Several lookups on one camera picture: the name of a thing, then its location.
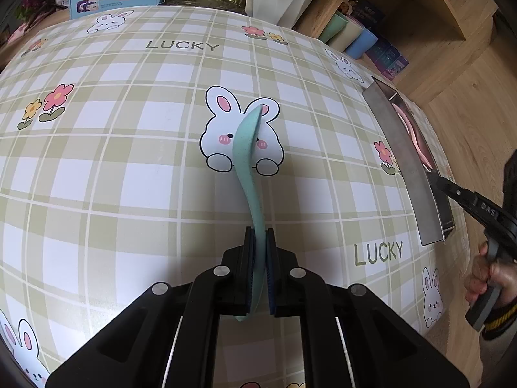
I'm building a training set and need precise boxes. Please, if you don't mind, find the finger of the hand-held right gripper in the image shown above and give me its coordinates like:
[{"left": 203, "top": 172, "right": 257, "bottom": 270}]
[{"left": 435, "top": 176, "right": 479, "bottom": 211}]

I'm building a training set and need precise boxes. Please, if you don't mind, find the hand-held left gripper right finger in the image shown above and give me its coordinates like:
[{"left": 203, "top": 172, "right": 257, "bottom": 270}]
[{"left": 264, "top": 228, "right": 471, "bottom": 388}]

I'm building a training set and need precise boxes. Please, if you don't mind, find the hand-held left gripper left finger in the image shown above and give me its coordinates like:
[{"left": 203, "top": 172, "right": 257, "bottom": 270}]
[{"left": 44, "top": 226, "right": 257, "bottom": 388}]

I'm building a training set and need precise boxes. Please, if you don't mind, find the metal utensil tray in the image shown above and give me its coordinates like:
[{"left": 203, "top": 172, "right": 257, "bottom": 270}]
[{"left": 361, "top": 76, "right": 456, "bottom": 247}]

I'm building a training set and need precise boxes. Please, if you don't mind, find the pink spoon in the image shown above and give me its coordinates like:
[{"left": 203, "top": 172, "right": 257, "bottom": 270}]
[{"left": 391, "top": 104, "right": 433, "bottom": 170}]

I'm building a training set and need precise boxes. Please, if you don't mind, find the teal spoon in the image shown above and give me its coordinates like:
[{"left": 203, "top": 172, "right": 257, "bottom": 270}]
[{"left": 231, "top": 104, "right": 269, "bottom": 325}]

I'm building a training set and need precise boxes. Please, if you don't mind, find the person's right forearm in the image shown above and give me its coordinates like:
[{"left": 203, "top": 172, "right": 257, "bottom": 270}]
[{"left": 480, "top": 291, "right": 517, "bottom": 388}]

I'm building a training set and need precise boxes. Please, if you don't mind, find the person's right hand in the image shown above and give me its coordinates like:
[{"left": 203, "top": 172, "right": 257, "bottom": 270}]
[{"left": 464, "top": 242, "right": 517, "bottom": 312}]

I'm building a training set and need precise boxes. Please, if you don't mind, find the purple box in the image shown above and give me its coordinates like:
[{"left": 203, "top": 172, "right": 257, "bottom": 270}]
[{"left": 367, "top": 38, "right": 409, "bottom": 81}]

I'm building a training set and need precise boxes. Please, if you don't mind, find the checkered bunny print tablecloth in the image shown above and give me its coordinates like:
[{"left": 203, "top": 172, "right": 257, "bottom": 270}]
[{"left": 0, "top": 4, "right": 469, "bottom": 388}]

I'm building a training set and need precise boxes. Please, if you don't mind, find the blue cup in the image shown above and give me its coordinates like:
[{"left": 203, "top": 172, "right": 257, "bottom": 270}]
[{"left": 347, "top": 30, "right": 379, "bottom": 60}]

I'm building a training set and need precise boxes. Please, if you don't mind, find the wooden shelf unit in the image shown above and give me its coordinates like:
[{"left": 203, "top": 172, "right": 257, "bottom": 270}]
[{"left": 295, "top": 0, "right": 517, "bottom": 73}]

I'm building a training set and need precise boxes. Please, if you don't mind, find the beige cup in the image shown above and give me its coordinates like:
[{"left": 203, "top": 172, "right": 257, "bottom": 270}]
[{"left": 337, "top": 19, "right": 366, "bottom": 53}]

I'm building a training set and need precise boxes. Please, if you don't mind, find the green cup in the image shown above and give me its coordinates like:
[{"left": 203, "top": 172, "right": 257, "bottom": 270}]
[{"left": 318, "top": 12, "right": 348, "bottom": 44}]

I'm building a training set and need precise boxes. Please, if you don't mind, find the dark blue bag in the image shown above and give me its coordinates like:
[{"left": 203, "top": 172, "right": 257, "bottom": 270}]
[{"left": 339, "top": 0, "right": 390, "bottom": 35}]

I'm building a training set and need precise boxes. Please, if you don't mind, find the pink cherry blossom arrangement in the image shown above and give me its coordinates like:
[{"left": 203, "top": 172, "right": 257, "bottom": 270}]
[{"left": 14, "top": 0, "right": 57, "bottom": 21}]

